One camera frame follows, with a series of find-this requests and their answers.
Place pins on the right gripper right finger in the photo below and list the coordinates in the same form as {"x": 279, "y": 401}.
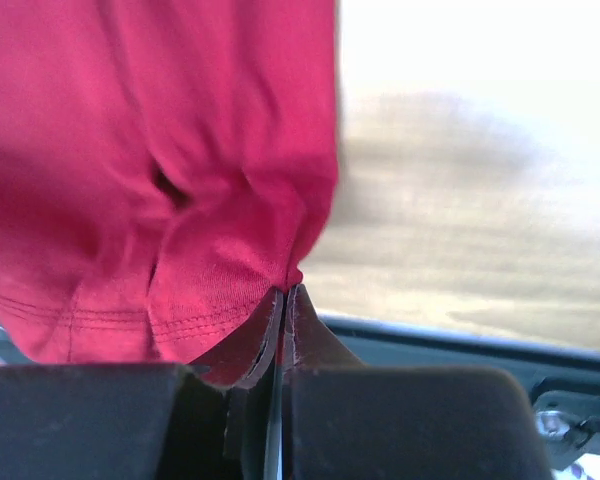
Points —
{"x": 308, "y": 342}

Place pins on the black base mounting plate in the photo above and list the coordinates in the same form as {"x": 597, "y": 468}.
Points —
{"x": 538, "y": 367}

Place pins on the dark red t shirt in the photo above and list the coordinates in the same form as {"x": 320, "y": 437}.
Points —
{"x": 163, "y": 165}

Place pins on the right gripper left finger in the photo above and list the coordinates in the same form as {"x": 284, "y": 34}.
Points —
{"x": 247, "y": 352}

